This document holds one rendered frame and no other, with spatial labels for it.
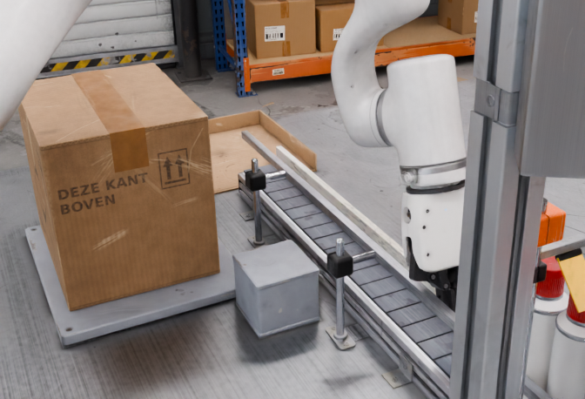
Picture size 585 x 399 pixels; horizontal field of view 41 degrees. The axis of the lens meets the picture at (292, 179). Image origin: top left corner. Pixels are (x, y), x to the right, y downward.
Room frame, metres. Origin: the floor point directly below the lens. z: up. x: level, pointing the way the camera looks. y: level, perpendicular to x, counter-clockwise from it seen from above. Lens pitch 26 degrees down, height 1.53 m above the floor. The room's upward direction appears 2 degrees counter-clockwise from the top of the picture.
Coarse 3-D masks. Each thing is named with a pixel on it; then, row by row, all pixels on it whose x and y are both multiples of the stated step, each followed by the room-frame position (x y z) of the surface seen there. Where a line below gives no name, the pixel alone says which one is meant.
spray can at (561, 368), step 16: (560, 320) 0.65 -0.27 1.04; (576, 320) 0.64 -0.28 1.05; (560, 336) 0.64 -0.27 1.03; (576, 336) 0.63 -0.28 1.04; (560, 352) 0.64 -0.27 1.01; (576, 352) 0.63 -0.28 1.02; (560, 368) 0.64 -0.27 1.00; (576, 368) 0.63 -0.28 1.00; (560, 384) 0.63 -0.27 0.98; (576, 384) 0.63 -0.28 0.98
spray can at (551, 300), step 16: (560, 272) 0.68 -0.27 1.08; (544, 288) 0.68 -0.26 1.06; (560, 288) 0.68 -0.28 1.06; (544, 304) 0.68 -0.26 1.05; (560, 304) 0.68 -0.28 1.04; (544, 320) 0.67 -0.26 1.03; (544, 336) 0.67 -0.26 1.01; (528, 352) 0.68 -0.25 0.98; (544, 352) 0.67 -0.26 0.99; (528, 368) 0.68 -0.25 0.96; (544, 368) 0.67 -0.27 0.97; (544, 384) 0.67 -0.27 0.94
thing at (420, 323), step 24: (264, 168) 1.40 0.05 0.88; (264, 192) 1.30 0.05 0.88; (288, 192) 1.29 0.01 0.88; (288, 216) 1.20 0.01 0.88; (312, 216) 1.19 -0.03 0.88; (360, 264) 1.03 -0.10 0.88; (360, 288) 0.97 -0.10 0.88; (384, 288) 0.96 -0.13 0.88; (384, 312) 0.91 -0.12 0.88; (408, 312) 0.90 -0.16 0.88; (432, 312) 0.90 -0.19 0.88; (408, 336) 0.85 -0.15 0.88; (432, 336) 0.85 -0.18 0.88; (432, 360) 0.80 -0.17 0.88
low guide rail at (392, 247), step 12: (288, 156) 1.37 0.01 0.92; (300, 168) 1.32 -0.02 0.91; (312, 180) 1.28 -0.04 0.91; (324, 192) 1.23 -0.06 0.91; (336, 204) 1.19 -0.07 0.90; (348, 204) 1.17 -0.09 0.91; (348, 216) 1.15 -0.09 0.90; (360, 216) 1.12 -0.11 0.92; (360, 228) 1.11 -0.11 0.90; (372, 228) 1.08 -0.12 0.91; (384, 240) 1.05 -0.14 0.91; (396, 252) 1.02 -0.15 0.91; (432, 288) 0.93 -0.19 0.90
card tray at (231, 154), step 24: (216, 120) 1.71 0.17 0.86; (240, 120) 1.73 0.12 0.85; (264, 120) 1.73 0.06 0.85; (216, 144) 1.64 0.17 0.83; (240, 144) 1.63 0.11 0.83; (264, 144) 1.63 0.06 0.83; (288, 144) 1.60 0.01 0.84; (216, 168) 1.50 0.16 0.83; (240, 168) 1.50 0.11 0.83; (312, 168) 1.49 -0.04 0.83; (216, 192) 1.39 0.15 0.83
